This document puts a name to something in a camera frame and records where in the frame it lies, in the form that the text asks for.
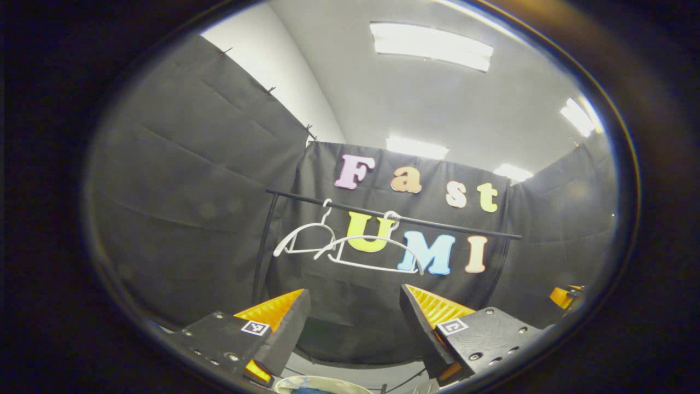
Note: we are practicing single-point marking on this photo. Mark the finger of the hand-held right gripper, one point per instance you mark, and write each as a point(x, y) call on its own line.
point(563, 297)

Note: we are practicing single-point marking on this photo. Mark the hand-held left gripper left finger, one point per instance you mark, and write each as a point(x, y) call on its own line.
point(287, 334)

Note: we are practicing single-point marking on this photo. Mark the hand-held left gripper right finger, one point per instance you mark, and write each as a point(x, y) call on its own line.
point(422, 328)

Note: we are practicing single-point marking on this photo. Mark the round beige laundry hamper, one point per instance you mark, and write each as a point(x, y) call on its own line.
point(350, 383)

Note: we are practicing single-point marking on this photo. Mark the white plastic hanger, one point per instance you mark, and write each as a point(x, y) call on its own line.
point(291, 239)
point(372, 237)

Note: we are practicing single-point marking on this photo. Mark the black clothes rack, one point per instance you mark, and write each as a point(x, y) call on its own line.
point(437, 225)

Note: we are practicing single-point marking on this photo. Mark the black backdrop cloth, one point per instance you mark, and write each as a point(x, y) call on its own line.
point(180, 219)

